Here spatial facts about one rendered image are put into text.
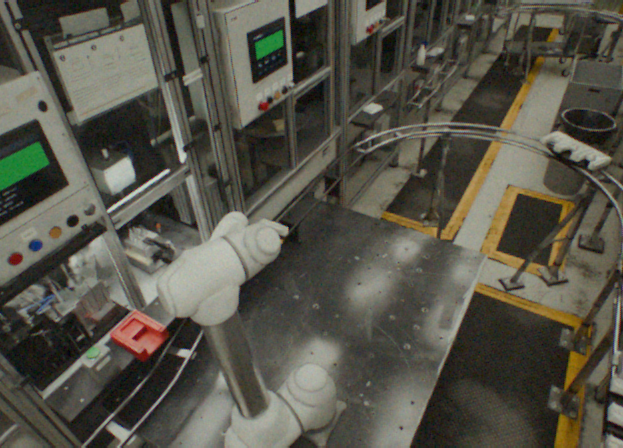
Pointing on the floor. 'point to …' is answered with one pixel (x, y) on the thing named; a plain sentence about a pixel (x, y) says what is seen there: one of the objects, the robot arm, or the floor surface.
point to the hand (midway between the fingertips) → (152, 246)
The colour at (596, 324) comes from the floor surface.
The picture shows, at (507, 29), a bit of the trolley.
